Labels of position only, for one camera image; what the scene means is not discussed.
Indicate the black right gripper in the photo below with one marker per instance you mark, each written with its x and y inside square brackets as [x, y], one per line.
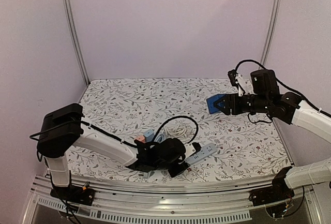
[231, 103]

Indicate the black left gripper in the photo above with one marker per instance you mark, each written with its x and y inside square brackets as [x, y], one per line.
[174, 173]

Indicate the light blue charger plug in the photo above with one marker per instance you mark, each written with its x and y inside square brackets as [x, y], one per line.
[148, 135]

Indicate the pink small charger plug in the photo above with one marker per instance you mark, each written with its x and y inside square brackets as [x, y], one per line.
[140, 139]

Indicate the light blue power strip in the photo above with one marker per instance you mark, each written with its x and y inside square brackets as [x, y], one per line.
[205, 151]

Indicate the dark blue cube socket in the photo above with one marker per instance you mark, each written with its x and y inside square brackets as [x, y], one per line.
[215, 103]

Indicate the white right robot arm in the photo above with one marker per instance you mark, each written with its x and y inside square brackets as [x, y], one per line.
[305, 128]

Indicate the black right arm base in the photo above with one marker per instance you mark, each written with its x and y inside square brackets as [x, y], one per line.
[277, 191]

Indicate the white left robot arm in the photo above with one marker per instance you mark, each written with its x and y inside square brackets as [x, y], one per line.
[68, 127]

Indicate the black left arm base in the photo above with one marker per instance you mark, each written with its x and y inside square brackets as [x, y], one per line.
[76, 194]

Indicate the floral patterned table mat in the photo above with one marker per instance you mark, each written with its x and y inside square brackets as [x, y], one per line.
[246, 146]

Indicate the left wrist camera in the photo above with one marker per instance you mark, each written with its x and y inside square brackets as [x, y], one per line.
[192, 148]

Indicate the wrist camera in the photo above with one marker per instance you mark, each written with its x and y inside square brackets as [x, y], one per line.
[192, 148]
[243, 86]

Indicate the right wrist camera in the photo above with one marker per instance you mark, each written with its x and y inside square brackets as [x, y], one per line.
[243, 86]

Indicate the aluminium front table rail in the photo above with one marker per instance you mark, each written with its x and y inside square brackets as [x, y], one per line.
[212, 202]

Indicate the right aluminium frame post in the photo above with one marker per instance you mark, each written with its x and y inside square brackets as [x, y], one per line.
[270, 31]

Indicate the aluminium frame post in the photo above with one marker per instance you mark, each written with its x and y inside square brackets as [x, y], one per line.
[270, 31]
[75, 41]

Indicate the left aluminium frame post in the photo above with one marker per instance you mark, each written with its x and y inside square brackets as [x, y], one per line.
[75, 41]

